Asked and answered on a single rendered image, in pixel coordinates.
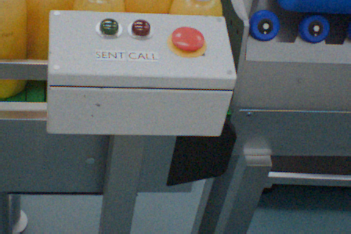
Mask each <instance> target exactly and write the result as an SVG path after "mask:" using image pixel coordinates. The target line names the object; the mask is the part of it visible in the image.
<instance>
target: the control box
mask: <svg viewBox="0 0 351 234"><path fill-rule="evenodd" d="M106 18H111V19H115V20H116V21H117V22H118V25H119V31H118V32H117V33H116V34H112V35H109V34H103V33H102V32H101V31H100V29H99V25H100V22H101V21H102V20H103V19H106ZM138 19H143V20H145V21H147V22H149V24H150V26H151V31H150V33H149V34H148V35H146V36H138V35H136V34H133V32H132V31H131V26H132V23H133V22H134V21H135V20H138ZM178 27H193V28H196V29H197V30H198V31H200V32H201V33H202V34H203V36H204V44H203V46H202V47H201V48H200V49H197V50H194V51H186V50H184V49H179V48H178V47H177V46H175V45H174V43H173V42H172V33H173V31H174V30H175V29H177V28H178ZM96 52H100V53H98V54H99V55H100V56H101V57H100V58H96V56H97V57H99V56H98V55H97V54H96ZM102 52H107V53H104V55H107V56H103V57H107V58H102ZM118 52H123V53H122V59H121V53H118ZM130 52H135V53H136V54H135V53H132V54H130ZM108 53H111V54H112V55H113V56H112V55H111V54H110V58H109V59H108ZM115 53H117V59H115V58H114V56H115ZM140 53H142V54H143V56H144V58H145V59H144V58H143V57H140V58H139V59H138V57H139V54H140ZM146 53H147V57H148V59H147V57H146ZM152 53H153V54H154V59H153V58H152ZM129 54H130V57H131V58H133V59H130V57H129ZM140 56H142V55H140ZM135 58H136V59H135ZM236 81H237V75H236V71H235V68H234V61H233V56H232V53H231V47H230V41H229V38H228V31H227V28H226V22H225V19H224V17H223V16H184V15H168V14H152V13H106V12H90V11H75V10H65V11H59V10H51V11H50V13H49V56H48V86H47V128H46V130H47V132H48V133H49V134H72V135H203V136H219V135H221V133H222V129H223V125H224V122H225V118H226V113H227V111H228V106H229V104H230V100H231V96H232V94H233V89H234V85H235V84H236Z"/></svg>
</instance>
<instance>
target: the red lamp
mask: <svg viewBox="0 0 351 234"><path fill-rule="evenodd" d="M131 31H132V32H133V34H136V35H138V36H146V35H148V34H149V33H150V31H151V26H150V24H149V22H147V21H145V20H143V19H138V20H135V21H134V22H133V23H132V26H131Z"/></svg>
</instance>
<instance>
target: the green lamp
mask: <svg viewBox="0 0 351 234"><path fill-rule="evenodd" d="M99 29H100V31H101V32H102V33H103V34H109V35H112V34H116V33H117V32H118V31H119V25H118V22H117V21H116V20H115V19H111V18H106V19H103V20H102V21H101V22H100V25H99Z"/></svg>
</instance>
